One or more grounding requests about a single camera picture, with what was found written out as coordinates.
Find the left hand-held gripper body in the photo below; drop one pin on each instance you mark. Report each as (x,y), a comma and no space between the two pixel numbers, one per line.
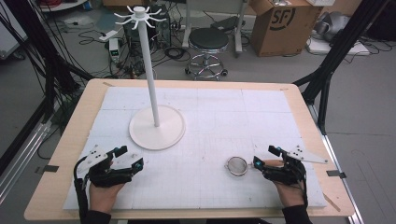
(107,177)

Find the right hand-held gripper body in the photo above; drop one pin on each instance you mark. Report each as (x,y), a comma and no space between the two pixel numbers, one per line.
(288,174)

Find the small metal mesh strainer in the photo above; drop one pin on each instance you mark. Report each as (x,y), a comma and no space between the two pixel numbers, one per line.
(237,166)

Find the person's left hand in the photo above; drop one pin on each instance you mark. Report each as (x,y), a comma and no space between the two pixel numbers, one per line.
(102,197)

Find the person's right hand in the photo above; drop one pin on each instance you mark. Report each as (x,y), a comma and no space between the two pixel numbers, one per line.
(292,195)

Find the white hook stand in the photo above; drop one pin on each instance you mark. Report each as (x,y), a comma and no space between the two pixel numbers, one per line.
(157,130)

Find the black tape strip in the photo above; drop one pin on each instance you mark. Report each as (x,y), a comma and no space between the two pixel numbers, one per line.
(336,174)
(47,169)

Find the white grid mat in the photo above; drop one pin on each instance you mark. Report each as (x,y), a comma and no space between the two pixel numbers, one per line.
(218,130)

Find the black metal stand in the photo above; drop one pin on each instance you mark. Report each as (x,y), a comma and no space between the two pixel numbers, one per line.
(51,65)
(325,77)

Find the small device with green display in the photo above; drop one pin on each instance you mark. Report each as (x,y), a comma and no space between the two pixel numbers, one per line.
(114,49)

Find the white power strip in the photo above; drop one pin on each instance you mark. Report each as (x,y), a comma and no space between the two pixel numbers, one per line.
(108,35)

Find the white flat board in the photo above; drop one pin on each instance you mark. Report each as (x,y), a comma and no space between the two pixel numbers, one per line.
(339,48)

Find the brown cardboard box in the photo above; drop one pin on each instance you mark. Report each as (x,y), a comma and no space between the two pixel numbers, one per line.
(281,29)

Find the black round stool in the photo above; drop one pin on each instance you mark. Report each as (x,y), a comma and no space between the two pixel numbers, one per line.
(208,39)

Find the black computer tower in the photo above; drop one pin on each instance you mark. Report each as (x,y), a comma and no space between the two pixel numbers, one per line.
(162,28)

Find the grey bag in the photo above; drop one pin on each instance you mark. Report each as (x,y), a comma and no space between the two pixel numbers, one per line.
(333,25)

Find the white round tabletop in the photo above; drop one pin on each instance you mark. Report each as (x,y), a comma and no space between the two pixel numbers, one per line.
(62,4)

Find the aluminium rail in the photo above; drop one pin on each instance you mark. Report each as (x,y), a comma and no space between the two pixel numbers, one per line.
(339,168)
(21,161)

